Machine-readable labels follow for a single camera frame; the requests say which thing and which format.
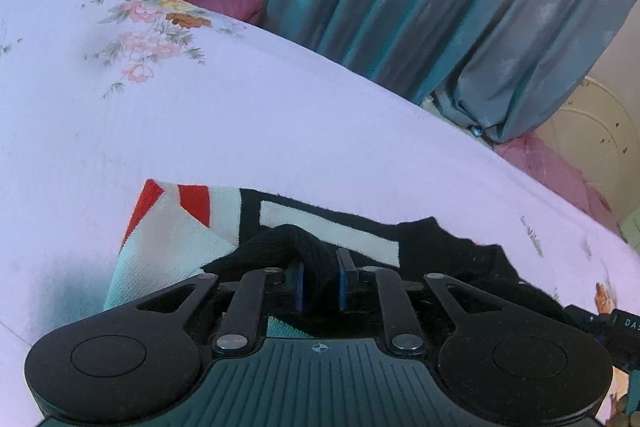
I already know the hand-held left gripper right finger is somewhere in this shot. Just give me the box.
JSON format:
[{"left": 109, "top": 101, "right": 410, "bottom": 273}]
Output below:
[{"left": 336, "top": 248, "right": 507, "bottom": 356}]

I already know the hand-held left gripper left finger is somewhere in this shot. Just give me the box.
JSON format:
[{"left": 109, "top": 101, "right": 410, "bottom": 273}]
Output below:
[{"left": 134, "top": 261, "right": 307, "bottom": 354}]

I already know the striped knit sweater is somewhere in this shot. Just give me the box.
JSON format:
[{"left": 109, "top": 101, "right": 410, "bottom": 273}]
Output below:
[{"left": 102, "top": 179, "right": 572, "bottom": 341}]

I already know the person's right hand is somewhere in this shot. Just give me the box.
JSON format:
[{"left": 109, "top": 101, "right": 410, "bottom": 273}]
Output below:
[{"left": 594, "top": 283, "right": 616, "bottom": 315}]

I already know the pink mattress cover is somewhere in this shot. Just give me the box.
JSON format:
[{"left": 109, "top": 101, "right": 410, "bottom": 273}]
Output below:
[{"left": 492, "top": 131, "right": 617, "bottom": 219}]

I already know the floral bed sheet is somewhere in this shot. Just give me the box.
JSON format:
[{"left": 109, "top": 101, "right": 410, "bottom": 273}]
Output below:
[{"left": 0, "top": 0, "right": 640, "bottom": 427}]

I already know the white metal bed frame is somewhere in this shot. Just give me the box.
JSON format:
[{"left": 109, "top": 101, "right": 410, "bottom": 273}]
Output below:
[{"left": 547, "top": 76, "right": 640, "bottom": 253}]

